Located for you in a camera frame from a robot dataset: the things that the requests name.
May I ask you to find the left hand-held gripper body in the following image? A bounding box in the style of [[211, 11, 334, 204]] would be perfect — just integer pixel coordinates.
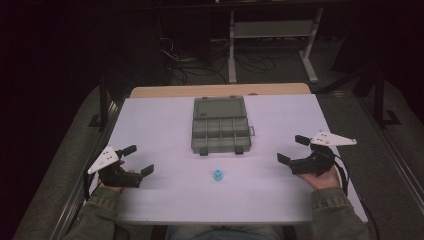
[[87, 145, 144, 189]]

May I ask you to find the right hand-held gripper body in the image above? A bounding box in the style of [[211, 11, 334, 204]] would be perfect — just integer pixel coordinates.
[[288, 130, 358, 177]]

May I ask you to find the grey plastic compartment box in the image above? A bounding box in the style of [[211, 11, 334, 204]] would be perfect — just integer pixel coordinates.
[[190, 95, 256, 157]]

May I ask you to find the person's left hand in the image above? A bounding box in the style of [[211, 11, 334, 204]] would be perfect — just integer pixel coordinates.
[[97, 160, 137, 194]]

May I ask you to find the person's right hand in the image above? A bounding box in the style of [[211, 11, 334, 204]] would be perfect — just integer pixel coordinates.
[[295, 165, 342, 192]]

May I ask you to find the black metal stand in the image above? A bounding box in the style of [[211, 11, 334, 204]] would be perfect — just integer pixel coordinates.
[[87, 73, 125, 132], [372, 68, 402, 129]]

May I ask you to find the black cable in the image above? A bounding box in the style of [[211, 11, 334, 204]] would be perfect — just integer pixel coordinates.
[[82, 171, 101, 202], [329, 153, 381, 240]]

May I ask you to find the white metal desk frame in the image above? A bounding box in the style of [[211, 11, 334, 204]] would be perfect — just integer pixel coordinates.
[[227, 7, 325, 84]]

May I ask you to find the tangle of floor cables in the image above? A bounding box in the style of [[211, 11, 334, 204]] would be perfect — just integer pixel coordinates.
[[159, 36, 278, 86]]

